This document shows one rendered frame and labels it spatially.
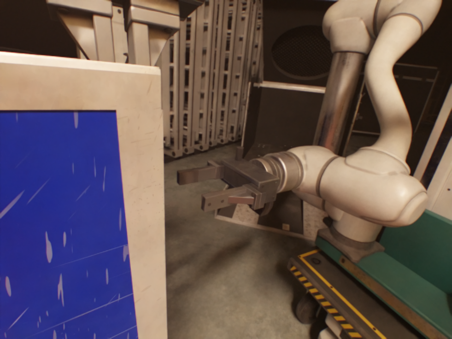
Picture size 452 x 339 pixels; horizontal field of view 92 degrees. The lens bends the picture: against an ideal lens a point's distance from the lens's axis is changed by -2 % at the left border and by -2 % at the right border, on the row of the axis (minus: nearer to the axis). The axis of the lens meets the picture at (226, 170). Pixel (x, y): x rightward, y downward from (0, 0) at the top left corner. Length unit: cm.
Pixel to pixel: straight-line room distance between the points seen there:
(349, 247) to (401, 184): 52
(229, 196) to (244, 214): 136
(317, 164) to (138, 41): 41
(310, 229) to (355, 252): 84
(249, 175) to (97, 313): 30
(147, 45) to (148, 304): 21
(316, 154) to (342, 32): 50
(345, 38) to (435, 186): 56
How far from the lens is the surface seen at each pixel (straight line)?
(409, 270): 103
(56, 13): 22
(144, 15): 22
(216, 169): 47
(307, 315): 114
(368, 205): 47
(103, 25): 21
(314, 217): 185
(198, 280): 128
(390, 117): 58
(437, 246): 97
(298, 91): 314
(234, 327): 114
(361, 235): 92
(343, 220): 91
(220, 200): 37
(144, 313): 23
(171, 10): 22
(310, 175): 52
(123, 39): 166
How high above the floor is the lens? 96
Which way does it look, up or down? 22 degrees down
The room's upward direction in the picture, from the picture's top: 6 degrees clockwise
